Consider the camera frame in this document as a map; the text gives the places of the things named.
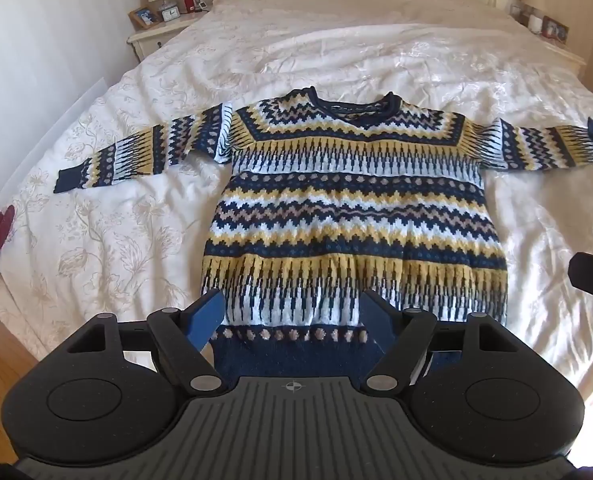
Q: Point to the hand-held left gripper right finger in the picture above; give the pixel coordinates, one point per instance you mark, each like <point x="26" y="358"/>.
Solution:
<point x="376" y="321"/>

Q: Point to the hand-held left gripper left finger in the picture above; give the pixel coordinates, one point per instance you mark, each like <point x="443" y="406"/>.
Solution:
<point x="207" y="321"/>

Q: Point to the navy yellow patterned knit sweater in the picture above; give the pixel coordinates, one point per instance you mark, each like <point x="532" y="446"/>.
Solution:
<point x="346" y="210"/>

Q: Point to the cream bedside table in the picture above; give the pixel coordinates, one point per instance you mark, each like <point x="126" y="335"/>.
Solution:
<point x="159" y="35"/>
<point x="568" y="52"/>

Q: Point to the white jar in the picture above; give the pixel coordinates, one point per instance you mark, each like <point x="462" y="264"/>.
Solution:
<point x="534" y="23"/>

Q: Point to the white floral bedspread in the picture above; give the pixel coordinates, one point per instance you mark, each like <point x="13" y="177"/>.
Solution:
<point x="336" y="50"/>

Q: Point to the small white alarm clock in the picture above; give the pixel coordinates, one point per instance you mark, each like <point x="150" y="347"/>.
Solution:
<point x="170" y="12"/>

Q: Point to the small white device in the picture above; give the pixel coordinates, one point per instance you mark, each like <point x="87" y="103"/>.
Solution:
<point x="203" y="6"/>

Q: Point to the red container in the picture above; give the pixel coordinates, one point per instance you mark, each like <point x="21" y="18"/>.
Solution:
<point x="188" y="0"/>

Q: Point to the wooden picture frame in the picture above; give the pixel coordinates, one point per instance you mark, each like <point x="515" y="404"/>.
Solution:
<point x="144" y="16"/>
<point x="555" y="29"/>

